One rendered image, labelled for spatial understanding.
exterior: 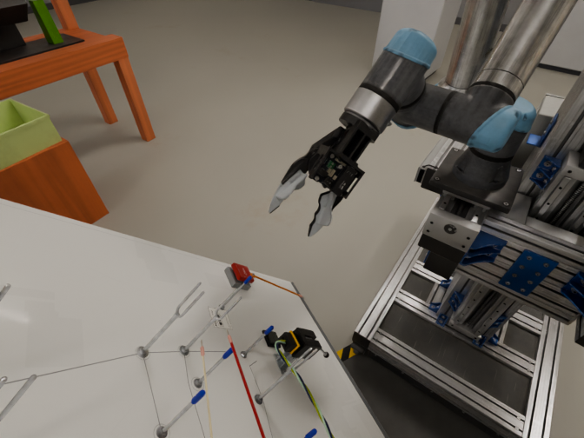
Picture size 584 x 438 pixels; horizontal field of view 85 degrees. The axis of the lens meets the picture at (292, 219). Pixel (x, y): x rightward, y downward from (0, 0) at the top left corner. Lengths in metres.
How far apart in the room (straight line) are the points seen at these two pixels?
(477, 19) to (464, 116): 0.35
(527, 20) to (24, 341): 0.82
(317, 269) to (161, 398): 1.75
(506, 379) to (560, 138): 1.13
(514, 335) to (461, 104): 1.57
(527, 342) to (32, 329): 1.96
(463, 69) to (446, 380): 1.30
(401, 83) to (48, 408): 0.60
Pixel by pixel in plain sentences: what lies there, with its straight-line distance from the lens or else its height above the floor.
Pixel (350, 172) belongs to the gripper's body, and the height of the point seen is 1.45.
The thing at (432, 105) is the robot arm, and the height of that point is 1.51.
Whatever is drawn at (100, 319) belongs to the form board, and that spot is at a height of 1.34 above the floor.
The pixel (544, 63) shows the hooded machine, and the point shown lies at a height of 0.07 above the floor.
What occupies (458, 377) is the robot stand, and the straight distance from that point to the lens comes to 1.78.
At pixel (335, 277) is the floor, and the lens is 2.15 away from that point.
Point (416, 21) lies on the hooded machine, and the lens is 4.74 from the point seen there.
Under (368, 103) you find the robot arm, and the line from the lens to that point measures 0.53.
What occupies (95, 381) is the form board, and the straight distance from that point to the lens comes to 0.49.
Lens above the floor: 1.76
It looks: 45 degrees down
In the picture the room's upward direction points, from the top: straight up
